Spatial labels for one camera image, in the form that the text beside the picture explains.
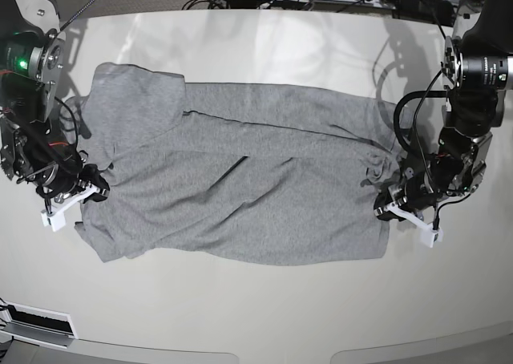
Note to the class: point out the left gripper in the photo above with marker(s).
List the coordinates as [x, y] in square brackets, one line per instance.
[416, 194]

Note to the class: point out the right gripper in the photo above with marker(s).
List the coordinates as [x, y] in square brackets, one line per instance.
[67, 175]

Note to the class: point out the grey t-shirt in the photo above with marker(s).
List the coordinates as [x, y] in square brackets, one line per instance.
[260, 173]

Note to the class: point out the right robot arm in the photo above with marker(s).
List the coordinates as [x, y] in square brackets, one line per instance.
[33, 149]

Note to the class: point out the black power adapter box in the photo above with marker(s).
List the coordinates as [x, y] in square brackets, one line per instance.
[433, 11]

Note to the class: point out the white cable slot box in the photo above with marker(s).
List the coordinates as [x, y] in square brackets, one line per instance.
[41, 327]

